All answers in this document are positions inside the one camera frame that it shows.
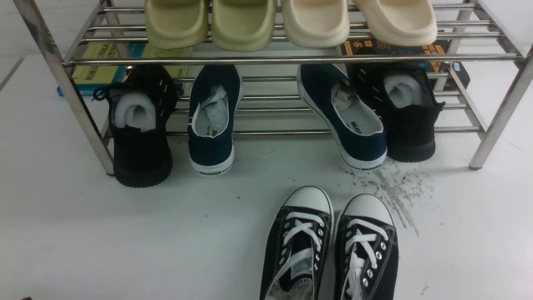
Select navy canvas slip-on shoe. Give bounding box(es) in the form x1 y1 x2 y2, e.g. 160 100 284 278
188 65 243 177

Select stainless steel shoe rack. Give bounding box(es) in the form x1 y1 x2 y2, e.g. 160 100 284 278
15 0 533 176

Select black white lace-up sneaker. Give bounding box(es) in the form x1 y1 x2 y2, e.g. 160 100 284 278
259 186 334 300

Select black knit sneaker left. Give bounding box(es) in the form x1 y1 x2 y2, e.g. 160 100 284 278
93 65 178 188

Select black knit sneaker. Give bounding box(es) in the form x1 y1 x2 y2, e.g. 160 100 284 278
346 62 445 162
93 65 178 188

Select cream foam slipper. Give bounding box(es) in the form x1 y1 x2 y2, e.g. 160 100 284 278
280 0 350 48
352 0 438 46

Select black orange book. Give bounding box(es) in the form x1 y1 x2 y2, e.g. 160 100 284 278
336 39 471 91

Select black knit sneaker right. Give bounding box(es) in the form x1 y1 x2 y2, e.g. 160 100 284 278
346 62 445 162

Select olive green foam slipper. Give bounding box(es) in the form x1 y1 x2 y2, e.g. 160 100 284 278
144 0 211 50

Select yellow green book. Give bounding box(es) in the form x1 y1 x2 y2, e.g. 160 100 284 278
72 42 193 96

